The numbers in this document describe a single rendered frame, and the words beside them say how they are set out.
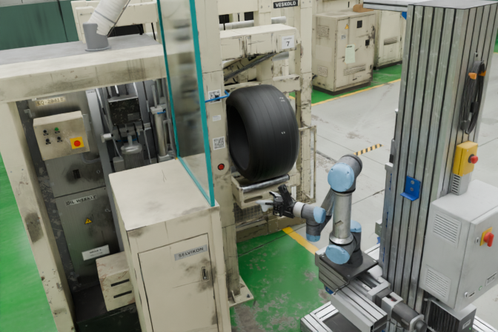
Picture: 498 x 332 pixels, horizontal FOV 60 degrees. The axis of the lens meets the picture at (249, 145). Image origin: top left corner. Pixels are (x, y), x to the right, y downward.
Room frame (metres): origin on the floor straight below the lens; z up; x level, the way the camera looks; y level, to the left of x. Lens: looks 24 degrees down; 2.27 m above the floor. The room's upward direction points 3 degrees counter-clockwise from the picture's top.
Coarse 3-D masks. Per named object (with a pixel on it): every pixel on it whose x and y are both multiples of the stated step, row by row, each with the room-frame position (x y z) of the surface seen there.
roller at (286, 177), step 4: (276, 176) 2.45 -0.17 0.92; (280, 176) 2.45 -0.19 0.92; (284, 176) 2.46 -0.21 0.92; (288, 176) 2.46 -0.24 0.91; (264, 180) 2.41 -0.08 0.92; (268, 180) 2.42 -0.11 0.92; (272, 180) 2.42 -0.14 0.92; (276, 180) 2.43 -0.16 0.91; (280, 180) 2.44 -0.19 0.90; (284, 180) 2.45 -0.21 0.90; (248, 184) 2.38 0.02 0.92; (252, 184) 2.38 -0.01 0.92; (256, 184) 2.38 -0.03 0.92; (260, 184) 2.39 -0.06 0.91; (264, 184) 2.39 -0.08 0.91; (268, 184) 2.40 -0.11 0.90; (272, 184) 2.41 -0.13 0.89; (244, 188) 2.34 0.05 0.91; (248, 188) 2.35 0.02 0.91; (252, 188) 2.36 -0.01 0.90; (256, 188) 2.37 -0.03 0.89; (244, 192) 2.34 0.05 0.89
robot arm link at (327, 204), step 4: (356, 156) 1.81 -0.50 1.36; (360, 160) 1.80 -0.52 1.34; (328, 192) 1.90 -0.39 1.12; (332, 192) 1.88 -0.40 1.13; (328, 196) 1.89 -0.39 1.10; (332, 196) 1.87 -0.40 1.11; (324, 200) 1.92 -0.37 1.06; (328, 200) 1.88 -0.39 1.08; (332, 200) 1.87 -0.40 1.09; (324, 204) 1.90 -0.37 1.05; (328, 204) 1.88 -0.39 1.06; (332, 204) 1.87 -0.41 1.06; (324, 208) 1.90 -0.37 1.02; (328, 208) 1.88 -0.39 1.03; (332, 208) 1.88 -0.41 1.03; (328, 212) 1.89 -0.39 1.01; (332, 212) 1.89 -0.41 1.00; (328, 216) 1.89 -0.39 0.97; (328, 220) 1.91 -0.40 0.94
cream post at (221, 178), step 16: (208, 0) 2.37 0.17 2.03; (208, 16) 2.37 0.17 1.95; (208, 32) 2.37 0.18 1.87; (208, 48) 2.36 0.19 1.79; (208, 64) 2.36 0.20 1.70; (208, 80) 2.36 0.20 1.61; (208, 112) 2.35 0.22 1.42; (224, 112) 2.39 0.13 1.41; (208, 128) 2.35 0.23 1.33; (224, 128) 2.38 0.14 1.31; (224, 160) 2.38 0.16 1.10; (224, 176) 2.37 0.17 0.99; (224, 192) 2.37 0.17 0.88; (224, 208) 2.37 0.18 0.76; (224, 224) 2.36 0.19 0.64; (224, 240) 2.36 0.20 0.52
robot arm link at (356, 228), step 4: (352, 220) 1.90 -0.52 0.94; (352, 224) 1.86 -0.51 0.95; (356, 224) 1.86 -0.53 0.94; (352, 228) 1.81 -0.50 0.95; (356, 228) 1.81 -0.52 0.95; (360, 228) 1.83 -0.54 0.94; (352, 232) 1.80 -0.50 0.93; (356, 232) 1.81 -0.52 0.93; (360, 232) 1.83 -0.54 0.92; (356, 236) 1.80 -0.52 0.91; (360, 236) 1.83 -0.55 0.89; (356, 240) 1.78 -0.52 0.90; (360, 240) 1.83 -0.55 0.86; (356, 244) 1.78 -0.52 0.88; (360, 244) 1.84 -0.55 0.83; (356, 248) 1.81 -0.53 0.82
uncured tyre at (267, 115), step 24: (240, 96) 2.48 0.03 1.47; (264, 96) 2.45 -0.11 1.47; (240, 120) 2.82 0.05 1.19; (264, 120) 2.31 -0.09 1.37; (288, 120) 2.35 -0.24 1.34; (240, 144) 2.76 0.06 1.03; (264, 144) 2.26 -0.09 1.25; (288, 144) 2.31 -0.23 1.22; (240, 168) 2.47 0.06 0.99; (264, 168) 2.27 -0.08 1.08; (288, 168) 2.36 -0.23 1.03
